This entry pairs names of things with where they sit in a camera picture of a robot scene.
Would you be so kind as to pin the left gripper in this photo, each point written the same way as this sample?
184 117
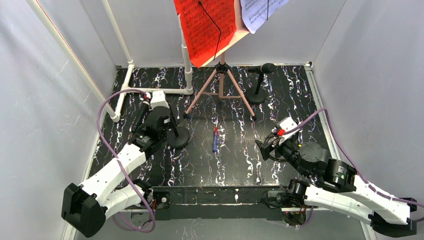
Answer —
162 115

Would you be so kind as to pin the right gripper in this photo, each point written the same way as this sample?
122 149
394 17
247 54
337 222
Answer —
273 145

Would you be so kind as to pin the black microphone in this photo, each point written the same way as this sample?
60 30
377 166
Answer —
266 68
145 105

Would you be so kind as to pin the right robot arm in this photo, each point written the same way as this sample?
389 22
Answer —
335 186

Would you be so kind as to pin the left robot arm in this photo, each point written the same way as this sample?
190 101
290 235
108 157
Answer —
112 179

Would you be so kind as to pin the blue red screwdriver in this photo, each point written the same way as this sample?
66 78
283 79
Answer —
215 137

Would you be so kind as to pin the red sheet music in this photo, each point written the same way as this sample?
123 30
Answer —
208 27

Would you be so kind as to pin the white sheet music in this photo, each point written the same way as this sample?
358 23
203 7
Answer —
255 13

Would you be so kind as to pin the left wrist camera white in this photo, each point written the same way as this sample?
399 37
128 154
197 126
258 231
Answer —
158 99

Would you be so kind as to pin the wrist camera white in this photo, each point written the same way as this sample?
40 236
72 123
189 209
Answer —
158 99
286 128

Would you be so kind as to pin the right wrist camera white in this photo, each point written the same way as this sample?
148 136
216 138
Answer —
286 128

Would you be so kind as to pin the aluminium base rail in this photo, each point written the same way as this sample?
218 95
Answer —
228 202

